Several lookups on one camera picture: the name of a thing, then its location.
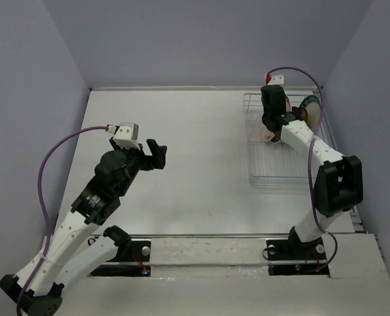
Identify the brown yellow patterned plate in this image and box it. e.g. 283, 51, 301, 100
297, 107, 309, 124

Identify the white wire dish rack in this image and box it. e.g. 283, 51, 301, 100
242, 93, 334, 188

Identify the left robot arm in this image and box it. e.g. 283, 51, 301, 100
0, 139, 167, 315

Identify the white plate teal red rim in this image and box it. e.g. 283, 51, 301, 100
285, 95, 292, 112

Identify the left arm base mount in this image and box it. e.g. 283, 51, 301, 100
89, 240, 151, 277

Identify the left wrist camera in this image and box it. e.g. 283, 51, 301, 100
107, 122, 140, 150

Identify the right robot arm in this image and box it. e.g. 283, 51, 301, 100
260, 84, 363, 258

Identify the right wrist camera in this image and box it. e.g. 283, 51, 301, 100
265, 74, 285, 86

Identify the cream plate black brush mark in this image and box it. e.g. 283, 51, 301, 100
260, 126, 275, 143

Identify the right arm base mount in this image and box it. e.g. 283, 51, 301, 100
262, 238, 329, 276

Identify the white plate dark green rim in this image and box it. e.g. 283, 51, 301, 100
299, 95, 322, 132

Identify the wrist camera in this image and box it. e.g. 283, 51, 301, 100
107, 122, 140, 150
265, 74, 285, 86

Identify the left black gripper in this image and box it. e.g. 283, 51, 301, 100
110, 136, 167, 197

